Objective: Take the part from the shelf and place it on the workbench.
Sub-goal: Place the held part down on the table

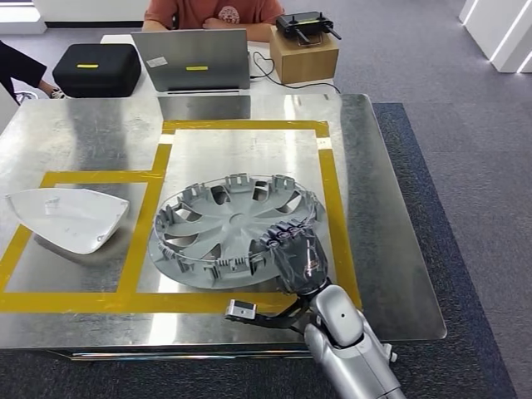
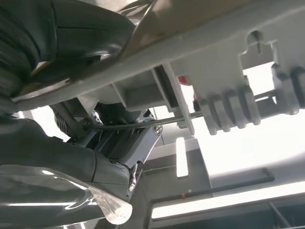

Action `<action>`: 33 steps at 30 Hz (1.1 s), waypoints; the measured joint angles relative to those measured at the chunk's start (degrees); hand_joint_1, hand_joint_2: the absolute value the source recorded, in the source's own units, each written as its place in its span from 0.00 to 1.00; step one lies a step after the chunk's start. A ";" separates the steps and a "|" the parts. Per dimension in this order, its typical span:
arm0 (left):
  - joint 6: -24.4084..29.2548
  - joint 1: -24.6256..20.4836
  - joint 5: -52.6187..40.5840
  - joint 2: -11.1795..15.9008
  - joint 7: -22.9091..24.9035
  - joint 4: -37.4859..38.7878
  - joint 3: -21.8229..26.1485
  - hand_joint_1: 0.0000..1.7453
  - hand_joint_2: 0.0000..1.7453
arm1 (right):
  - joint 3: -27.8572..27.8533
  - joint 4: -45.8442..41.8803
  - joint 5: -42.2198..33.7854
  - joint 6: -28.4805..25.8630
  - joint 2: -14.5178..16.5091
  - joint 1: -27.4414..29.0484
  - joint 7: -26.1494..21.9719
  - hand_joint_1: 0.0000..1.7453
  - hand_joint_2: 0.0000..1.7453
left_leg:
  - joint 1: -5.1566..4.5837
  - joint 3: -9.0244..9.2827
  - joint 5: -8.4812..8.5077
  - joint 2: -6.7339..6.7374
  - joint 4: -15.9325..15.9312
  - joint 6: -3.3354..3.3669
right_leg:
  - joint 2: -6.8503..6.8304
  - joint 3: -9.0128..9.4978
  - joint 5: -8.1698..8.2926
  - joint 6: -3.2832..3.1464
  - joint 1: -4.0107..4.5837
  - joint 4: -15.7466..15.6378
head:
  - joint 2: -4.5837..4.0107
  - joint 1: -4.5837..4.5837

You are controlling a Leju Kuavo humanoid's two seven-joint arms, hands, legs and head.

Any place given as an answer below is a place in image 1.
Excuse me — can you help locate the black zip carry case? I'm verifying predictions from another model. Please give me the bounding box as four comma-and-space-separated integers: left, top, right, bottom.
53, 43, 143, 99

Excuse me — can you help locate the white plastic mirror housing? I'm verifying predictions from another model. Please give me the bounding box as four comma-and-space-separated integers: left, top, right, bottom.
5, 188, 131, 255

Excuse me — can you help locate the person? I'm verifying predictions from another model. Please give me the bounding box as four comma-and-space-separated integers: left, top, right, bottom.
143, 0, 285, 42
0, 41, 67, 106

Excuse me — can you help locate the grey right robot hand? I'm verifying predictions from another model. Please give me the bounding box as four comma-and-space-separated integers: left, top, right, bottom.
259, 219, 330, 298

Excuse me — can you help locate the grey plastic wheel cover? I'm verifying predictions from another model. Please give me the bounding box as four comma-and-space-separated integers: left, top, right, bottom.
148, 173, 328, 291

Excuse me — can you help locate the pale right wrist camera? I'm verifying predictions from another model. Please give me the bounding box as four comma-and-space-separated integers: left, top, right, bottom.
225, 299, 258, 322

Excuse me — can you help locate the steel workbench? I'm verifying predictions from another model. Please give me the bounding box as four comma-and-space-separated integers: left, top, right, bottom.
0, 93, 447, 362

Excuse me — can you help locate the black desk cable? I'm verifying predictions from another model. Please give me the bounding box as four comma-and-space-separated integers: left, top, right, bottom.
249, 51, 342, 95

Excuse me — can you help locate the brown cardboard box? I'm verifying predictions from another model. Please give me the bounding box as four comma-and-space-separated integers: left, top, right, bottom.
269, 26, 340, 86

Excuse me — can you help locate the grey laptop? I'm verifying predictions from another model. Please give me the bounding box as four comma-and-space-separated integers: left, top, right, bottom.
131, 28, 251, 96

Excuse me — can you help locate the black remote controller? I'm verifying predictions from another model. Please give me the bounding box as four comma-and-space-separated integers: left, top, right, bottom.
275, 12, 343, 47

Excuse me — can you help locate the white lit display plinth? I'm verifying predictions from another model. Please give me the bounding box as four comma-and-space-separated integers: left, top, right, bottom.
458, 0, 532, 74

